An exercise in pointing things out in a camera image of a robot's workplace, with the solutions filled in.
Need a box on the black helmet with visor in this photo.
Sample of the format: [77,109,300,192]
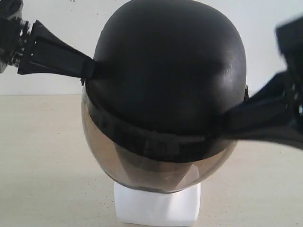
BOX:
[81,0,246,193]

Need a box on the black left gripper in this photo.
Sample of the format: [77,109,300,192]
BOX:
[0,0,95,79]

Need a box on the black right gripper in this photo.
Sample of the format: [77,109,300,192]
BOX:
[213,15,303,149]

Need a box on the white mannequin head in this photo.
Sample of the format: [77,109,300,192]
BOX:
[114,183,201,212]

